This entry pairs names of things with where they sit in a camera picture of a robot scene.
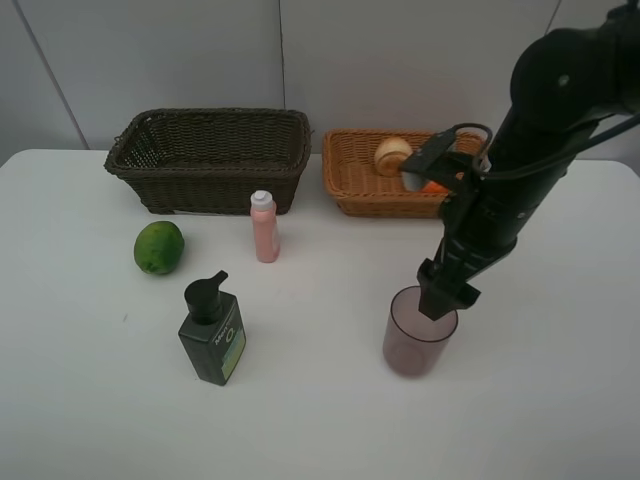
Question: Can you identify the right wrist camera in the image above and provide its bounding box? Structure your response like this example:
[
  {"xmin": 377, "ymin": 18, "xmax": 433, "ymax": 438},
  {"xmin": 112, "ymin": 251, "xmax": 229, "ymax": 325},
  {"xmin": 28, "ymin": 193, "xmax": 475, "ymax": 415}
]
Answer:
[{"xmin": 399, "ymin": 128, "xmax": 457, "ymax": 192}]

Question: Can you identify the translucent purple plastic cup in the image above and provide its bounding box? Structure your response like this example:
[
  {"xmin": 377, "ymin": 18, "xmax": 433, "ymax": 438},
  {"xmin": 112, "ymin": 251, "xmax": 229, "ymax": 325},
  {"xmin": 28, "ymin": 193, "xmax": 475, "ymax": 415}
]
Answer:
[{"xmin": 382, "ymin": 286, "xmax": 459, "ymax": 378}]

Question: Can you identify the orange tangerine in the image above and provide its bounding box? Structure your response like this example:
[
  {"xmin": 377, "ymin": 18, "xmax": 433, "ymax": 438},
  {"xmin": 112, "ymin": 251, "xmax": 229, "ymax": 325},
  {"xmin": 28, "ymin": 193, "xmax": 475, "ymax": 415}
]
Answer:
[{"xmin": 422, "ymin": 181, "xmax": 449, "ymax": 195}]

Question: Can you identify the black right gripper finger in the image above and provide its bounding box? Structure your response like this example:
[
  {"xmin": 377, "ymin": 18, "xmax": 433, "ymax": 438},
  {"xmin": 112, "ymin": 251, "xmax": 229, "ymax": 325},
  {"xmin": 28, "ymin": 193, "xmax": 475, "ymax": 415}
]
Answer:
[{"xmin": 418, "ymin": 284, "xmax": 481, "ymax": 320}]

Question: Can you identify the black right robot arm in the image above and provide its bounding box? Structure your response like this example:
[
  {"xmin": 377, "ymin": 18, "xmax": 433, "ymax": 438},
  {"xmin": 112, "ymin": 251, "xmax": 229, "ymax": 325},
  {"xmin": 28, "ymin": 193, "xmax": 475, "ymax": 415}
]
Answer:
[{"xmin": 402, "ymin": 1, "xmax": 639, "ymax": 320}]

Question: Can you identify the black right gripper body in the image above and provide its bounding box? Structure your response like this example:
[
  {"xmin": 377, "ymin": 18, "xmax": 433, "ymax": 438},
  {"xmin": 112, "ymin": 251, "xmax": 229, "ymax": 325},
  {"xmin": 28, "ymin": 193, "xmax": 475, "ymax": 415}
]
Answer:
[{"xmin": 418, "ymin": 170, "xmax": 545, "ymax": 300}]

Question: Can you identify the dark brown wicker basket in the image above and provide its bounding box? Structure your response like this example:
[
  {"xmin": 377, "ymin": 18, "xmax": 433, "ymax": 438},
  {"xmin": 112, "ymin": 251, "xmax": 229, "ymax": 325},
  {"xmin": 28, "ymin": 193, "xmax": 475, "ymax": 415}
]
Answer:
[{"xmin": 104, "ymin": 108, "xmax": 311, "ymax": 215}]

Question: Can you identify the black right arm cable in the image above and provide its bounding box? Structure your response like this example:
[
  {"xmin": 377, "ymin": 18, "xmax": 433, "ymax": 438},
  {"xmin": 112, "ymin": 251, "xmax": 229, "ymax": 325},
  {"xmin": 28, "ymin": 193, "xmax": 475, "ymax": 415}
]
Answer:
[{"xmin": 449, "ymin": 110, "xmax": 640, "ymax": 182}]

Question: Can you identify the light brown wicker basket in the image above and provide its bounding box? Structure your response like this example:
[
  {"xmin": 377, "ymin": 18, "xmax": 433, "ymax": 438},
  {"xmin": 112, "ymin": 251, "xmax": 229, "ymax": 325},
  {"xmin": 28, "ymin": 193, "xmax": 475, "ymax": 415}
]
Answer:
[{"xmin": 321, "ymin": 128, "xmax": 516, "ymax": 220}]

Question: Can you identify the pink bottle white cap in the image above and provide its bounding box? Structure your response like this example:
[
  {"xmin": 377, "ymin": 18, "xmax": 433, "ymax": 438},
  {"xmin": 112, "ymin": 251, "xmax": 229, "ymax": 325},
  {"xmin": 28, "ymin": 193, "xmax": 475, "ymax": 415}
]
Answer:
[{"xmin": 250, "ymin": 190, "xmax": 280, "ymax": 263}]

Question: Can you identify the green lime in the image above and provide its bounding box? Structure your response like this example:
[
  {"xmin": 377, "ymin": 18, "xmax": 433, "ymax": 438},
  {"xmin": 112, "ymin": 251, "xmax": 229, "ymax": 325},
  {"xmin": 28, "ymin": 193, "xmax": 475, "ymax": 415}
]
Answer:
[{"xmin": 133, "ymin": 221, "xmax": 185, "ymax": 275}]

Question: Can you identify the dark green pump bottle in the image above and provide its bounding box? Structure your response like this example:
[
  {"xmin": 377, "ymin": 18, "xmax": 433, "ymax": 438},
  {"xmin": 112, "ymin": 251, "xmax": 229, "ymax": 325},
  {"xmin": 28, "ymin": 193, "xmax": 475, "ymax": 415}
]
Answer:
[{"xmin": 178, "ymin": 270, "xmax": 246, "ymax": 386}]

